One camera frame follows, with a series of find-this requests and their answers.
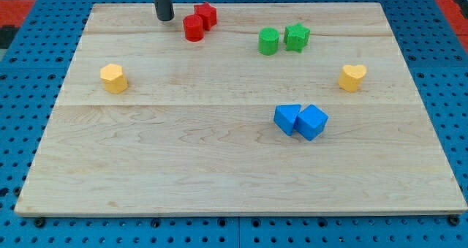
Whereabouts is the black cylindrical robot arm tip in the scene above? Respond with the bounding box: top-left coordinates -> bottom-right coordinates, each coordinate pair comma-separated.
154,0 -> 174,21

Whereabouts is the blue triangle block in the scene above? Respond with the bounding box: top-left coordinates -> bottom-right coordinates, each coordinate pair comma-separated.
273,104 -> 301,136

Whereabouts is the light wooden board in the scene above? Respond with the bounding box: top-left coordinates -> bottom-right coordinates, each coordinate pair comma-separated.
15,3 -> 467,217

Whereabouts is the blue cube block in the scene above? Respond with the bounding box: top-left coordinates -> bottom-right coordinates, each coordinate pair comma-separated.
294,105 -> 328,140

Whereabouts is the green cylinder block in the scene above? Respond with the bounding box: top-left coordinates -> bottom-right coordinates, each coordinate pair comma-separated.
258,27 -> 279,56

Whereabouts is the red cylinder block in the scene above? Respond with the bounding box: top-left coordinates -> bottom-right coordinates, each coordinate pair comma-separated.
183,14 -> 204,42

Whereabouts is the green star block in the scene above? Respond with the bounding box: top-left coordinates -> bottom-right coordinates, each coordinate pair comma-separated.
284,23 -> 310,53

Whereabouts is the red star block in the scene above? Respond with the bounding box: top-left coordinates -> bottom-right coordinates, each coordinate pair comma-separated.
194,2 -> 217,31

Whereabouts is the yellow heart block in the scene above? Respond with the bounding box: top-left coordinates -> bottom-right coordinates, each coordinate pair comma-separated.
338,64 -> 367,92

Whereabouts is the yellow hexagon block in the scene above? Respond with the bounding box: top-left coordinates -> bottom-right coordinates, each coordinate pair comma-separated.
100,64 -> 129,94

